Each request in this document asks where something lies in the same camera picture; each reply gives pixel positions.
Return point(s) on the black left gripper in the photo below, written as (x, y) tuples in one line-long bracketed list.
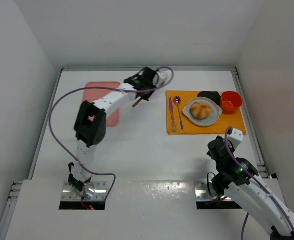
[(144, 91)]

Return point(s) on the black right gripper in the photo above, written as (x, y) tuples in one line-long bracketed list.
[(212, 149)]

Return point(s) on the metal cake server wooden handle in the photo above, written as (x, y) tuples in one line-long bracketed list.
[(138, 101)]

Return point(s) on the golden bread roll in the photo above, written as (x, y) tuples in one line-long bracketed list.
[(200, 111)]

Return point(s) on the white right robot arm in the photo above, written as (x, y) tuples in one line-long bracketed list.
[(238, 180)]

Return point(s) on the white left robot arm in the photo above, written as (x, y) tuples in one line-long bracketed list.
[(90, 125)]

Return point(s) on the orange placemat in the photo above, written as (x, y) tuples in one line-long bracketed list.
[(234, 120)]

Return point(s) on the purple iridescent spoon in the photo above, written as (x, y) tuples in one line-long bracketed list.
[(177, 102)]

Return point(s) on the clear glass plate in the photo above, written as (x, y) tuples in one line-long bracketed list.
[(214, 115)]

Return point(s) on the purple iridescent knife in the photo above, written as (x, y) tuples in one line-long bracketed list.
[(174, 129)]

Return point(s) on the orange cup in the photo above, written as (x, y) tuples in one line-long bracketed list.
[(230, 101)]

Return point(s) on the pink cutting board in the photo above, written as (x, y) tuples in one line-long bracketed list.
[(91, 95)]

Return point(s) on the black coaster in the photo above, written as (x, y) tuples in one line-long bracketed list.
[(212, 95)]

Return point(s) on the white foam front panel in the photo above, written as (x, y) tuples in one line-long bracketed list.
[(134, 210)]

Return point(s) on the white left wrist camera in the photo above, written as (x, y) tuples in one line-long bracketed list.
[(160, 78)]

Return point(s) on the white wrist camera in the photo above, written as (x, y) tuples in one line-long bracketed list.
[(234, 137), (160, 78)]

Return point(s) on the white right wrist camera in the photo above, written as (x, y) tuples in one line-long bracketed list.
[(234, 137)]

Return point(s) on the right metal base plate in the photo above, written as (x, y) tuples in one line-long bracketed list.
[(205, 193)]

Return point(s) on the metal base plate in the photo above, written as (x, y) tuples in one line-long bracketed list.
[(92, 192), (205, 193)]

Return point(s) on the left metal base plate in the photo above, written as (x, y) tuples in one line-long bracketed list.
[(92, 192)]

